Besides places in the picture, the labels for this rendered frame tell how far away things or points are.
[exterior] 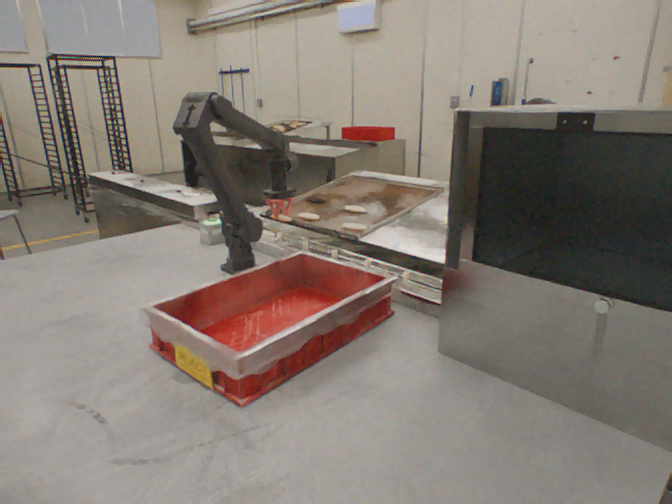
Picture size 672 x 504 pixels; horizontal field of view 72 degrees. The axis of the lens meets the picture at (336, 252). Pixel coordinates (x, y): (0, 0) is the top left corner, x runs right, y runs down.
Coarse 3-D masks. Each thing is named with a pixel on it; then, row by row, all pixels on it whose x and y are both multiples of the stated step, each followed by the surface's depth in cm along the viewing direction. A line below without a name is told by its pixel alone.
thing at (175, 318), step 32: (288, 256) 124; (320, 256) 123; (192, 288) 103; (224, 288) 109; (256, 288) 116; (288, 288) 125; (320, 288) 125; (352, 288) 117; (384, 288) 105; (160, 320) 90; (192, 320) 103; (320, 320) 90; (352, 320) 97; (192, 352) 84; (224, 352) 77; (256, 352) 78; (288, 352) 84
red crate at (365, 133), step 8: (344, 128) 517; (352, 128) 510; (360, 128) 502; (368, 128) 495; (376, 128) 490; (384, 128) 499; (392, 128) 510; (344, 136) 520; (352, 136) 513; (360, 136) 505; (368, 136) 498; (376, 136) 492; (384, 136) 502; (392, 136) 513
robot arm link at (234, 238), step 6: (228, 228) 138; (234, 228) 137; (240, 228) 136; (228, 234) 139; (234, 234) 138; (240, 234) 137; (228, 240) 138; (234, 240) 137; (240, 240) 137; (228, 246) 139; (234, 246) 138; (240, 246) 137
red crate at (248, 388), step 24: (312, 288) 128; (240, 312) 114; (264, 312) 114; (288, 312) 114; (312, 312) 114; (384, 312) 109; (216, 336) 103; (240, 336) 103; (264, 336) 102; (336, 336) 97; (288, 360) 87; (312, 360) 91; (216, 384) 84; (240, 384) 78; (264, 384) 83
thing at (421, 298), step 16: (112, 192) 249; (144, 208) 222; (160, 208) 209; (192, 224) 190; (272, 240) 158; (272, 256) 155; (400, 288) 117; (416, 288) 117; (416, 304) 114; (432, 304) 111
